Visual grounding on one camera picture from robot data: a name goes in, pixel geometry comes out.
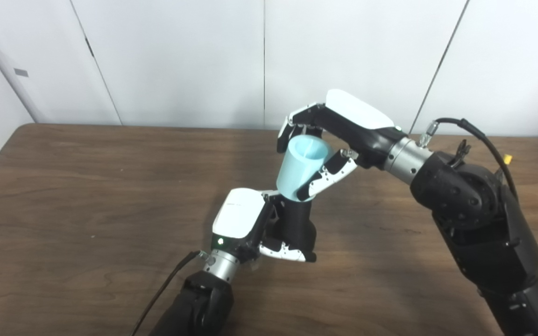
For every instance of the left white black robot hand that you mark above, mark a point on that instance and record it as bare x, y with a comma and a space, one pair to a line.
238, 214

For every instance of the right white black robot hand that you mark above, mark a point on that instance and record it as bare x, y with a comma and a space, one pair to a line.
357, 116

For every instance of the black flared nozzle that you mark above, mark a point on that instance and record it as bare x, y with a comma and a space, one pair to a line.
297, 228

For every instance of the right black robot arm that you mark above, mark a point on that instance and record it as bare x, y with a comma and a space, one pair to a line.
479, 224

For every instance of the black wall panel hinge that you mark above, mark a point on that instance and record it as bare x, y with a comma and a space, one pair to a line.
89, 46

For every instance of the white corner post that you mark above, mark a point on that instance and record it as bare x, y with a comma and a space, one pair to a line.
3, 70

